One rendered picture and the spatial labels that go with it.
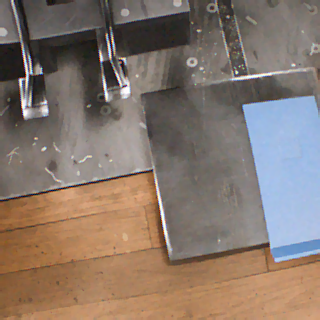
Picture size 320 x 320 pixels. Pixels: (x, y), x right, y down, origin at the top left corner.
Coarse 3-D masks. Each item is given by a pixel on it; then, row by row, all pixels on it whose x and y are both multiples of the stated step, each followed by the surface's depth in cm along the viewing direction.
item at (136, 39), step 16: (48, 0) 104; (128, 32) 103; (144, 32) 103; (160, 32) 104; (176, 32) 105; (0, 48) 101; (16, 48) 101; (48, 48) 103; (128, 48) 106; (144, 48) 107; (160, 48) 108; (0, 64) 104; (16, 64) 105; (48, 64) 106; (0, 80) 108
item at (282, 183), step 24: (312, 96) 104; (264, 120) 104; (288, 120) 104; (312, 120) 104; (264, 144) 103; (312, 144) 103; (264, 168) 103; (288, 168) 103; (312, 168) 103; (264, 192) 102; (288, 192) 102; (312, 192) 102; (288, 216) 101; (312, 216) 101; (288, 240) 101; (312, 240) 101
